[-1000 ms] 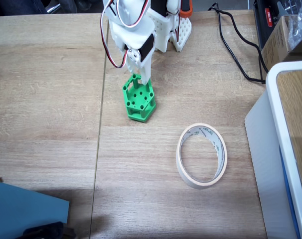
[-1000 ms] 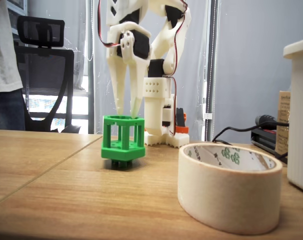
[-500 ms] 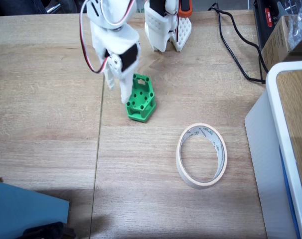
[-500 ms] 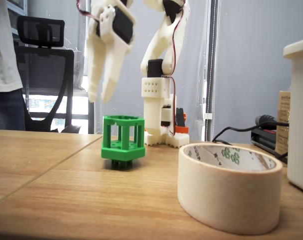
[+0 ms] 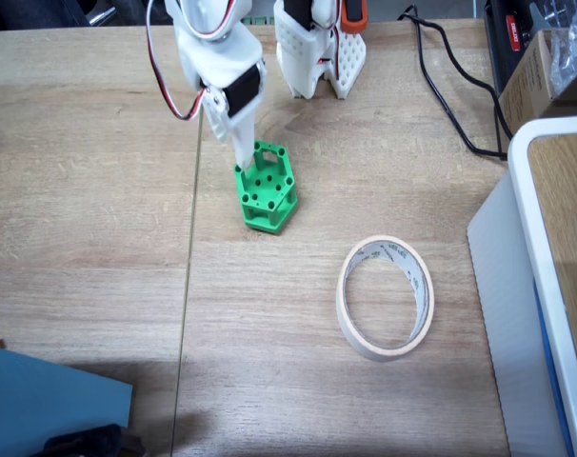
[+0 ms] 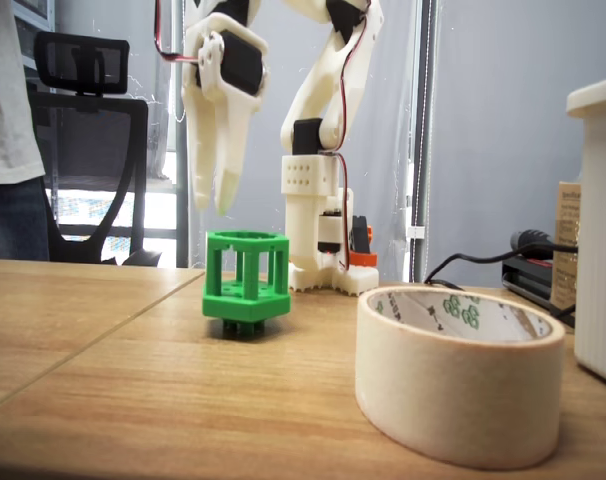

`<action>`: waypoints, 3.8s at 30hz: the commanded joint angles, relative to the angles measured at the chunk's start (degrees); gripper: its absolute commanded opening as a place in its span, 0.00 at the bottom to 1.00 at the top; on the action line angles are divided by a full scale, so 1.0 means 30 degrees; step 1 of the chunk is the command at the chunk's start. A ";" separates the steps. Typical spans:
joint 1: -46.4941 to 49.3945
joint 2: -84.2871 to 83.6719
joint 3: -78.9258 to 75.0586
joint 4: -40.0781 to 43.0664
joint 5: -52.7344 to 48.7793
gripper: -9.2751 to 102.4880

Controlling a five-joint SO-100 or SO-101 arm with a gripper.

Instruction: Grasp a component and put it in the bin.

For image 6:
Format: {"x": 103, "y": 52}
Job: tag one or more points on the green hexagonal printed component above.
{"x": 245, "y": 302}

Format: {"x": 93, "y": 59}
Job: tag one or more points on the grey metal frame post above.
{"x": 425, "y": 100}
{"x": 182, "y": 240}

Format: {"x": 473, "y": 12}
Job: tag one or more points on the orange and black table clamp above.
{"x": 363, "y": 257}

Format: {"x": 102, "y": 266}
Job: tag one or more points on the brown cardboard box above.
{"x": 565, "y": 240}

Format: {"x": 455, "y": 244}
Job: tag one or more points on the black power supply unit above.
{"x": 528, "y": 280}

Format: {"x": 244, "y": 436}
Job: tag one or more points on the person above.
{"x": 3, "y": 100}

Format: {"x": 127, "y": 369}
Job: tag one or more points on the beige masking tape roll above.
{"x": 458, "y": 390}

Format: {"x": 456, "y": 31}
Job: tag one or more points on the black mesh office chair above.
{"x": 90, "y": 135}

